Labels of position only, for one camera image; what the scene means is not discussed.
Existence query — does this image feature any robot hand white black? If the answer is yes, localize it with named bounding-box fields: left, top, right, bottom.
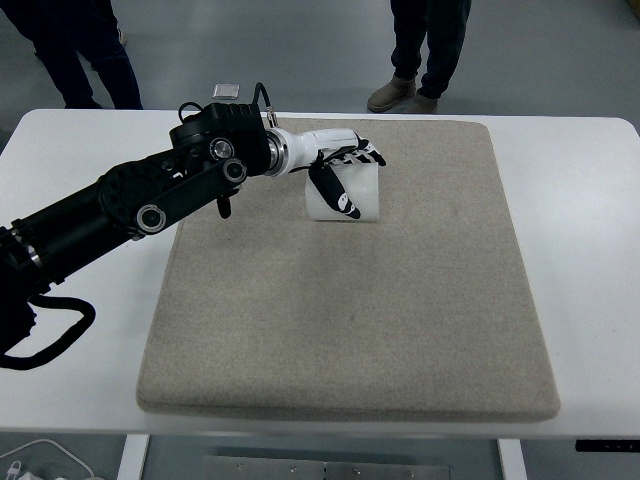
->
left=277, top=127, right=389, bottom=221

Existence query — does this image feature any white ribbed cup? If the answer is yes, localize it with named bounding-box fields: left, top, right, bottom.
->
left=304, top=162, right=382, bottom=222

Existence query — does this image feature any person with brown boots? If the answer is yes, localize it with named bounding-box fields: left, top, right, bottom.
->
left=367, top=0, right=472, bottom=114

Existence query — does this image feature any beige fabric mat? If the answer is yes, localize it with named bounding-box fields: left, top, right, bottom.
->
left=136, top=115, right=561, bottom=424

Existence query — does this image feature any person in dark trousers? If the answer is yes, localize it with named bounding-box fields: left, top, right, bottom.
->
left=0, top=0, right=145, bottom=110

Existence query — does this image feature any grey metal plate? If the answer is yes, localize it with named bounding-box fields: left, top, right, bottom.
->
left=202, top=454, right=451, bottom=480

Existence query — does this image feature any white table leg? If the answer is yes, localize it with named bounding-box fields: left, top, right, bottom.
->
left=117, top=434, right=151, bottom=480
left=497, top=438, right=526, bottom=480

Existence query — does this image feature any black table control panel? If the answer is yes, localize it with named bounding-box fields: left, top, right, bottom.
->
left=574, top=439, right=640, bottom=453

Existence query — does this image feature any white cable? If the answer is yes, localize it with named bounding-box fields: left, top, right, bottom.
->
left=0, top=438, right=96, bottom=480

